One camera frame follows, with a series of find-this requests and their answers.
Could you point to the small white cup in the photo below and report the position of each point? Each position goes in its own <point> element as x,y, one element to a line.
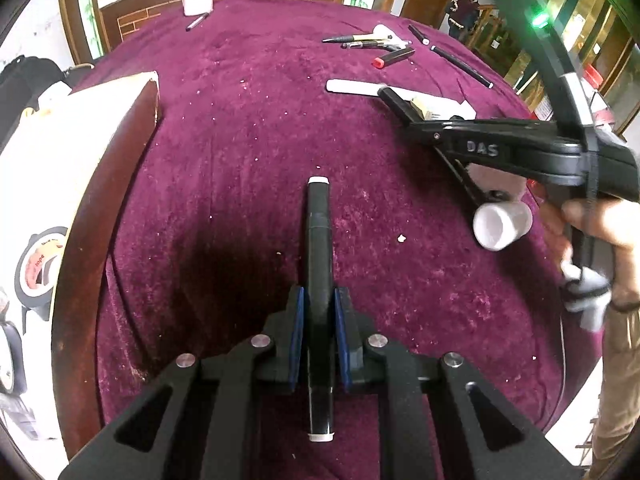
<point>500,225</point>

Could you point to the long black pencil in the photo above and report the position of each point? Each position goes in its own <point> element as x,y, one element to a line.
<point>460,65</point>

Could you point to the dark ballpoint pen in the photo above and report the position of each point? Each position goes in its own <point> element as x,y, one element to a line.
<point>197,21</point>

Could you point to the person's right hand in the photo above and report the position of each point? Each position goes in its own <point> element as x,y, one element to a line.
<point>620,230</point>

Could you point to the short black pencil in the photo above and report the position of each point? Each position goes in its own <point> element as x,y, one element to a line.
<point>419,35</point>

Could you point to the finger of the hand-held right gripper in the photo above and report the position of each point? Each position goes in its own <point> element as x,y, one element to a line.
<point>405,110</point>
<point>465,175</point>

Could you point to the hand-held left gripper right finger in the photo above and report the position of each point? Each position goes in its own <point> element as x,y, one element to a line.
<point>341,340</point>

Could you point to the black and yellow pen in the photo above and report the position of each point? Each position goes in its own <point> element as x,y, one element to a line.
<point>350,38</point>

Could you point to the black tape roll red core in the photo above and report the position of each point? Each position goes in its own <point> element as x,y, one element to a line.
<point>25,270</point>

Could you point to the black marker pen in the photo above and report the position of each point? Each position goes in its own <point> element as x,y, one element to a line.
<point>320,260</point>

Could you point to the small white tube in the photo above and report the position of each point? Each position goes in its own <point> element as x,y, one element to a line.
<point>382,31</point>

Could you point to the red-brown box with white inside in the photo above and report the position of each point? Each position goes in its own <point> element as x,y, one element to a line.
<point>60,150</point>

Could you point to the black marker with red cap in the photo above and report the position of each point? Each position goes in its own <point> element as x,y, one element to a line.
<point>395,56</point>

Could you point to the small white open carton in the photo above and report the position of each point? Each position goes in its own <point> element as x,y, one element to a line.
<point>422,107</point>

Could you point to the clear barrel pen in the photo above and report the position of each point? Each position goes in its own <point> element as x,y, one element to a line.
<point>370,45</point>

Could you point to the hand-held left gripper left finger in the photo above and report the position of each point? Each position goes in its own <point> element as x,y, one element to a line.
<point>298,340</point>

